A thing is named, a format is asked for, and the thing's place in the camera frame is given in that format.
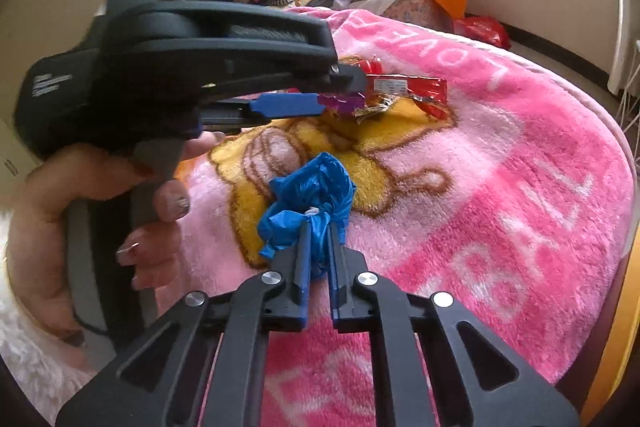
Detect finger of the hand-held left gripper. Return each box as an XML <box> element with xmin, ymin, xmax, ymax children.
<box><xmin>190</xmin><ymin>92</ymin><xmax>326</xmax><ymax>140</ymax></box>
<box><xmin>200</xmin><ymin>4</ymin><xmax>368</xmax><ymax>100</ymax></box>

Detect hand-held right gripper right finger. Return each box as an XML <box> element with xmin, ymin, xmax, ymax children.
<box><xmin>327</xmin><ymin>227</ymin><xmax>583</xmax><ymax>427</ymax></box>

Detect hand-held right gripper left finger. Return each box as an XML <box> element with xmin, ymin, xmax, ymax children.
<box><xmin>55</xmin><ymin>224</ymin><xmax>313</xmax><ymax>427</ymax></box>

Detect small purple candy wrapper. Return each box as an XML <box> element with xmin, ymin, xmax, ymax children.
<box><xmin>320</xmin><ymin>92</ymin><xmax>368</xmax><ymax>114</ymax></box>

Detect blue plastic bag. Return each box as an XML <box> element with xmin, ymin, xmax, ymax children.
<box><xmin>257</xmin><ymin>152</ymin><xmax>356</xmax><ymax>280</ymax></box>

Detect yellow-rimmed black bin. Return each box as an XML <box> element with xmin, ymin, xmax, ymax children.
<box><xmin>580</xmin><ymin>234</ymin><xmax>640</xmax><ymax>423</ymax></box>

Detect person's left forearm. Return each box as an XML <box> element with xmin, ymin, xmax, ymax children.
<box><xmin>0</xmin><ymin>292</ymin><xmax>101</xmax><ymax>427</ymax></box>

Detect person's left hand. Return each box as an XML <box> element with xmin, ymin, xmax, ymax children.
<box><xmin>10</xmin><ymin>132</ymin><xmax>226</xmax><ymax>338</ymax></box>

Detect red snack wrapper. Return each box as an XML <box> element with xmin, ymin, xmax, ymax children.
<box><xmin>357</xmin><ymin>59</ymin><xmax>448</xmax><ymax>120</ymax></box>

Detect floral fabric bag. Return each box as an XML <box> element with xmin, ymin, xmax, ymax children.
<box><xmin>385</xmin><ymin>0</ymin><xmax>457</xmax><ymax>32</ymax></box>

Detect red plastic bag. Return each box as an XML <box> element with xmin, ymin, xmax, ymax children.
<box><xmin>454</xmin><ymin>16</ymin><xmax>512</xmax><ymax>51</ymax></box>

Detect pink printed blanket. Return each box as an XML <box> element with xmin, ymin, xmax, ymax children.
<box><xmin>150</xmin><ymin>7</ymin><xmax>636</xmax><ymax>427</ymax></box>

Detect white wire stool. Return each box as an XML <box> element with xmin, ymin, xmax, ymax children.
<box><xmin>617</xmin><ymin>38</ymin><xmax>640</xmax><ymax>128</ymax></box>

